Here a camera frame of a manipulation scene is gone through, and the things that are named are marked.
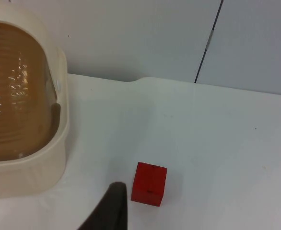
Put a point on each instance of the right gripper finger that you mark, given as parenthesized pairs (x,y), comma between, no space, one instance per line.
(109,210)

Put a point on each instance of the red cube block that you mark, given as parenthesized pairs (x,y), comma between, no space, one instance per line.
(148,184)

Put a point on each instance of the cream box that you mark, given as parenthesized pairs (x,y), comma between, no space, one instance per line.
(59,134)

